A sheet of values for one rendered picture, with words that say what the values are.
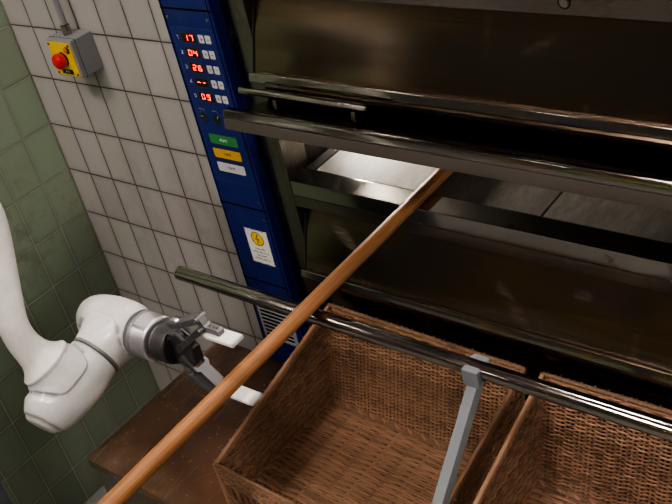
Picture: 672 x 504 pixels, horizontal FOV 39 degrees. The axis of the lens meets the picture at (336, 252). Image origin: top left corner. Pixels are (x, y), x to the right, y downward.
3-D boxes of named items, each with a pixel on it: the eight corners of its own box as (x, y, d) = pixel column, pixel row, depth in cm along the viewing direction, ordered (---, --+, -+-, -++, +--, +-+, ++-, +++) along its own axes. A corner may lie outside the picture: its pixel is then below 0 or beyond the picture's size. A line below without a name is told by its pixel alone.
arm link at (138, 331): (165, 336, 182) (186, 344, 179) (132, 365, 177) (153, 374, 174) (151, 299, 177) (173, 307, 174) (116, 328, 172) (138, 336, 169)
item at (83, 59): (79, 63, 242) (66, 26, 237) (104, 67, 237) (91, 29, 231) (57, 76, 238) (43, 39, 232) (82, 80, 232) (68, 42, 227)
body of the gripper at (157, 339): (169, 310, 174) (205, 322, 169) (182, 345, 179) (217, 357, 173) (141, 334, 169) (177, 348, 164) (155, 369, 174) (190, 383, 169)
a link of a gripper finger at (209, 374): (180, 356, 169) (178, 359, 170) (224, 400, 168) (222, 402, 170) (194, 343, 172) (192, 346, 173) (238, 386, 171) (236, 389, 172)
